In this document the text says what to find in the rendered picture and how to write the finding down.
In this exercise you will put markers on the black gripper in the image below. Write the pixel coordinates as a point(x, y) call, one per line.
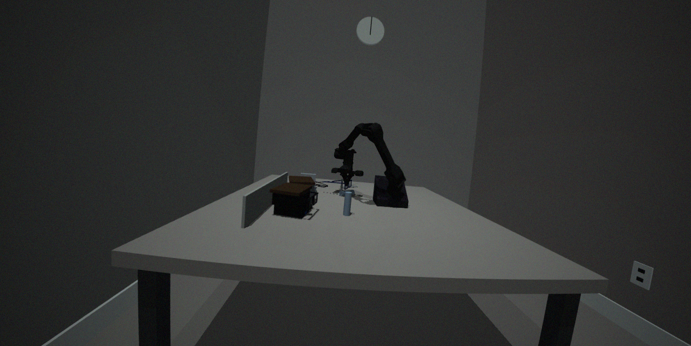
point(346, 177)

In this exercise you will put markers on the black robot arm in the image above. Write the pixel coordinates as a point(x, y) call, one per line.
point(374, 133)

